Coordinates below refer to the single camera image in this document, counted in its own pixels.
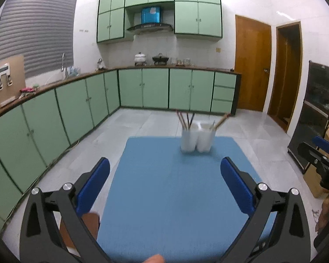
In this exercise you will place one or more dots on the green lower kitchen cabinets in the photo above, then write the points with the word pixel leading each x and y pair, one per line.
pixel 153 90

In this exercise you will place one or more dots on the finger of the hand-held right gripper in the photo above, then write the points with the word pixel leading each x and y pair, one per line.
pixel 309 150
pixel 325 143

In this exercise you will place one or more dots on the silver kettle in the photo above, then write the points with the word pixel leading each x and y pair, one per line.
pixel 100 64

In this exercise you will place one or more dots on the black glass cabinet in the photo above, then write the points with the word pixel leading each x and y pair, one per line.
pixel 318 101

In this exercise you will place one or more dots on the person's left hand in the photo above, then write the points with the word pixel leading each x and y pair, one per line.
pixel 154 259

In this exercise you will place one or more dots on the white cooking pot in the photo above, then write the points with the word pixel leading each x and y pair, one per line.
pixel 140 58

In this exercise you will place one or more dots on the blue tablecloth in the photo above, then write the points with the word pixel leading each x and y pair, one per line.
pixel 167 197

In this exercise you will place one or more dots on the wooden door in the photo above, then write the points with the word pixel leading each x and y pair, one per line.
pixel 252 60

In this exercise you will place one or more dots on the green kitchen cabinets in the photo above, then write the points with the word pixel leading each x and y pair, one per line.
pixel 186 16
pixel 153 90

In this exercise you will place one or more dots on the open wooden doorway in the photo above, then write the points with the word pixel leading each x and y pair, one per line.
pixel 290 74

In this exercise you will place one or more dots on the red ended wooden chopstick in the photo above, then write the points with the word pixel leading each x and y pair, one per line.
pixel 222 120

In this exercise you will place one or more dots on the green upper kitchen cabinets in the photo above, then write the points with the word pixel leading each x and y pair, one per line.
pixel 186 16

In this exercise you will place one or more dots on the cardboard box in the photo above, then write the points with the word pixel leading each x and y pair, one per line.
pixel 314 180

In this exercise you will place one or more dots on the white twin utensil holder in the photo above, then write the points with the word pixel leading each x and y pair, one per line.
pixel 189 142

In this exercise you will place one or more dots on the black chopstick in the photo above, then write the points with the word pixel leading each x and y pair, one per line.
pixel 191 119

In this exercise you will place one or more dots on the white wall device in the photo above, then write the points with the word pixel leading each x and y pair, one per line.
pixel 2 70

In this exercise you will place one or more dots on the red orange patterned chopstick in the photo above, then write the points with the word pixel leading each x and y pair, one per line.
pixel 186 119

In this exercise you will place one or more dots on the black cooking pot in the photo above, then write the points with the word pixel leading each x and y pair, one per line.
pixel 160 59

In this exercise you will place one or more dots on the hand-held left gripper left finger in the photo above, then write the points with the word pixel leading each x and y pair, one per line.
pixel 94 183

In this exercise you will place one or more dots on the red cloth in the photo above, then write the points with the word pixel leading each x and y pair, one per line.
pixel 28 89

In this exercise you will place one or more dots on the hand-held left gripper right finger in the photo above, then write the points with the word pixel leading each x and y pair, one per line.
pixel 237 186

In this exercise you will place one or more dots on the range hood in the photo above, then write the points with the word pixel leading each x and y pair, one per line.
pixel 150 27

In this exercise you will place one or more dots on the cardboard board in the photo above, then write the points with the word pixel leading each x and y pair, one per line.
pixel 16 87

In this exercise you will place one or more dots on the grey window blind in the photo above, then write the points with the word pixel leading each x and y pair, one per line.
pixel 35 27

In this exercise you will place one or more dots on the metal faucet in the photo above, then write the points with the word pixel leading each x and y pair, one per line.
pixel 62 60

